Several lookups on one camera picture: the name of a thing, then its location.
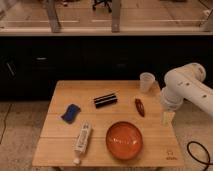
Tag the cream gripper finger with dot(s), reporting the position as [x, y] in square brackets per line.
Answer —
[167, 117]

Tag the orange ceramic bowl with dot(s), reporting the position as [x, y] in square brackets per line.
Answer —
[124, 140]

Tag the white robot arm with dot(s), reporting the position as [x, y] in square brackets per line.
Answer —
[185, 83]

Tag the clear plastic cup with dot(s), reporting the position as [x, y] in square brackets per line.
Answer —
[146, 81]

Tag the black striped box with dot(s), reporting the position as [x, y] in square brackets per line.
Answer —
[105, 100]

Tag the wooden table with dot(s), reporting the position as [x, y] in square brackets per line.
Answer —
[57, 139]

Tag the white toothpaste tube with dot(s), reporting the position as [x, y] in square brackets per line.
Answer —
[82, 142]

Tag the blue sponge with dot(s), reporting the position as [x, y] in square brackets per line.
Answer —
[71, 113]

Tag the grey metal post centre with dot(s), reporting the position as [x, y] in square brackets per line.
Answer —
[115, 26]

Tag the grey metal post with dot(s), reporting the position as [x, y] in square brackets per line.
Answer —
[52, 15]
[115, 26]

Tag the grey metal post left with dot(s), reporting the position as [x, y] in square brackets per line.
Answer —
[52, 15]

